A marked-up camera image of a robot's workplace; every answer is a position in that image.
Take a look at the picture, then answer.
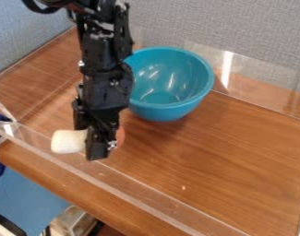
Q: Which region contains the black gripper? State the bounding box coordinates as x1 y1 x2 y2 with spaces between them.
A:
72 63 134 161

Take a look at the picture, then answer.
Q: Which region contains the white brown toy mushroom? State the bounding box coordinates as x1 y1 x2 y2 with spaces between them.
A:
50 127 126 155

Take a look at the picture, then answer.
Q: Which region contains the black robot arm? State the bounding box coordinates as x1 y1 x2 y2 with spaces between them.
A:
22 0 134 160

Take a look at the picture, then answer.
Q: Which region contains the blue bowl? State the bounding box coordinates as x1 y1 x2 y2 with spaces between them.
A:
125 46 215 122

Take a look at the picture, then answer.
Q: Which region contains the grey metal object below table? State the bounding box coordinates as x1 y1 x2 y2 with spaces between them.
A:
49 206 97 236

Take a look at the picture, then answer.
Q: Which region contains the clear acrylic front barrier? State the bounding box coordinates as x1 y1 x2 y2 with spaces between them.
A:
0 123 248 236

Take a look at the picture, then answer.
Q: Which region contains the clear acrylic barrier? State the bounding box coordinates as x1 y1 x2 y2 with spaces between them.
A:
184 40 300 119
0 123 248 236

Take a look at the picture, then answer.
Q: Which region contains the black object bottom left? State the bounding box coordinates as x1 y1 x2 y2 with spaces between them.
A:
0 215 27 236

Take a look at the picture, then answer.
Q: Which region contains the clear acrylic back barrier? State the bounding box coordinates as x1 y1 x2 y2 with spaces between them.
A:
184 40 300 119

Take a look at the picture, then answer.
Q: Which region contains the clear acrylic left bracket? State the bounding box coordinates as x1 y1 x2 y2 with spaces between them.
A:
0 102 17 145

